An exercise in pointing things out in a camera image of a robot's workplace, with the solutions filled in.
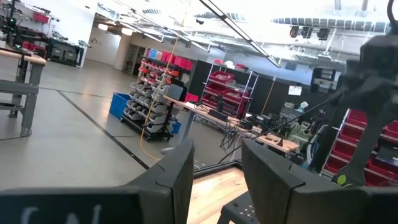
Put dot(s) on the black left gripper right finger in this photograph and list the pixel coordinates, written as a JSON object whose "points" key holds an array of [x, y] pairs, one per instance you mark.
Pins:
{"points": [[273, 186]]}

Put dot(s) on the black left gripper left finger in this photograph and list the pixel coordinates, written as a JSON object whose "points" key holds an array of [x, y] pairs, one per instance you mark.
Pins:
{"points": [[161, 193]]}

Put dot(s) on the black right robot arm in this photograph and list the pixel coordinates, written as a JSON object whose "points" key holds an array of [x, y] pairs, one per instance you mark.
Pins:
{"points": [[367, 81]]}

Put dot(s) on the small blue plastic bin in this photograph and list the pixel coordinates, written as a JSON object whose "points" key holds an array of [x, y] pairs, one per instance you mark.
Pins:
{"points": [[176, 127]]}

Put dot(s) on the rack of grey storage bins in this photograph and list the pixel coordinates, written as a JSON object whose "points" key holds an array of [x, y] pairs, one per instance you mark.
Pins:
{"points": [[149, 102]]}

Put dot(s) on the cluttered wooden work table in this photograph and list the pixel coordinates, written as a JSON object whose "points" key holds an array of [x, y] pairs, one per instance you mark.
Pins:
{"points": [[199, 109]]}

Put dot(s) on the black partition panel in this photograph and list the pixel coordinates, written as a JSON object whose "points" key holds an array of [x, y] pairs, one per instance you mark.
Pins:
{"points": [[273, 93]]}

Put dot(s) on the white rack of red bins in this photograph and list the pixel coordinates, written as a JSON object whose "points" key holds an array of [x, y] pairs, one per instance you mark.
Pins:
{"points": [[351, 130]]}

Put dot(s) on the large blue plastic bin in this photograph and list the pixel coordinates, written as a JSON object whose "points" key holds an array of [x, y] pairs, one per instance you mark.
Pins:
{"points": [[119, 104]]}

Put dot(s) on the grey-legged workbench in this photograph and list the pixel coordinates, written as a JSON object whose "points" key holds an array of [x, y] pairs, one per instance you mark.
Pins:
{"points": [[31, 93]]}

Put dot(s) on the black cabinet with grey drawers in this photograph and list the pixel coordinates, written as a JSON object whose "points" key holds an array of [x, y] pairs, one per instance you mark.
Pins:
{"points": [[63, 53]]}

